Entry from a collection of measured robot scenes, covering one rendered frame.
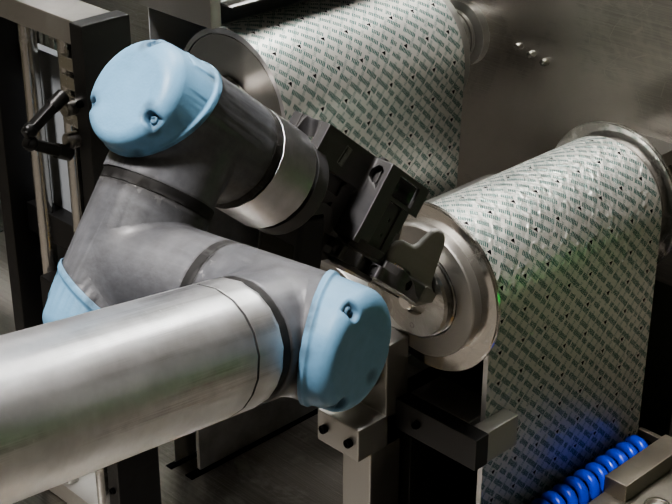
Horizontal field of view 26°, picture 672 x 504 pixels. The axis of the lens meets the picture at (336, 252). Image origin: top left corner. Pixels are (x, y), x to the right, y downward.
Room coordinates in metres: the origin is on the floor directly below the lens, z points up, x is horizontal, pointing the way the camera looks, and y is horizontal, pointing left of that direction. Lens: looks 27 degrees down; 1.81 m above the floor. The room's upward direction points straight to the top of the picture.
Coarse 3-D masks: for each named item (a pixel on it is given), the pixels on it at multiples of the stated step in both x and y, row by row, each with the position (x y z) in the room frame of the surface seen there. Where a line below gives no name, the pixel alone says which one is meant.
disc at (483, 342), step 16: (432, 208) 1.05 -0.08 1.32; (432, 224) 1.05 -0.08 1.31; (448, 224) 1.04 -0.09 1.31; (464, 240) 1.03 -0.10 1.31; (480, 256) 1.01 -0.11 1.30; (480, 272) 1.01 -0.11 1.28; (480, 288) 1.01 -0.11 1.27; (496, 288) 1.00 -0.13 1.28; (496, 304) 1.00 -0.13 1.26; (496, 320) 1.00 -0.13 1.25; (480, 336) 1.01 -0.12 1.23; (496, 336) 1.00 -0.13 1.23; (416, 352) 1.06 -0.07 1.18; (464, 352) 1.02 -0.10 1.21; (480, 352) 1.01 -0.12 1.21; (448, 368) 1.03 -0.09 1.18; (464, 368) 1.02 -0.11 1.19
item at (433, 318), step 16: (432, 288) 1.02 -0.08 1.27; (448, 288) 1.02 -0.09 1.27; (432, 304) 1.02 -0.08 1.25; (448, 304) 1.01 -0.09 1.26; (400, 320) 1.05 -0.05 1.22; (416, 320) 1.03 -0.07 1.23; (432, 320) 1.02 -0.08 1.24; (448, 320) 1.02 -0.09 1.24; (416, 336) 1.04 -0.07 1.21; (432, 336) 1.02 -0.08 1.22
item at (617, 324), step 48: (624, 288) 1.14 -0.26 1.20; (576, 336) 1.09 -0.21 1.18; (624, 336) 1.15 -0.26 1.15; (528, 384) 1.05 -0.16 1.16; (576, 384) 1.10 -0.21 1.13; (624, 384) 1.15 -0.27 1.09; (528, 432) 1.05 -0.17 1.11; (576, 432) 1.10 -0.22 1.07; (624, 432) 1.16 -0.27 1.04; (480, 480) 1.01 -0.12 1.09; (528, 480) 1.06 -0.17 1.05
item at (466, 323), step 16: (416, 224) 1.05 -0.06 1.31; (416, 240) 1.05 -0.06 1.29; (448, 240) 1.03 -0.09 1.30; (448, 256) 1.02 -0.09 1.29; (464, 256) 1.02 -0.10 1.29; (448, 272) 1.02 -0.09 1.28; (464, 272) 1.01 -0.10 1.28; (464, 288) 1.01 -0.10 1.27; (464, 304) 1.01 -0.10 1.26; (480, 304) 1.01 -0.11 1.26; (464, 320) 1.01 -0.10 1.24; (480, 320) 1.01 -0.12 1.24; (448, 336) 1.02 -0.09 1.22; (464, 336) 1.01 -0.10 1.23; (432, 352) 1.03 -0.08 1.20; (448, 352) 1.02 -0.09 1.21
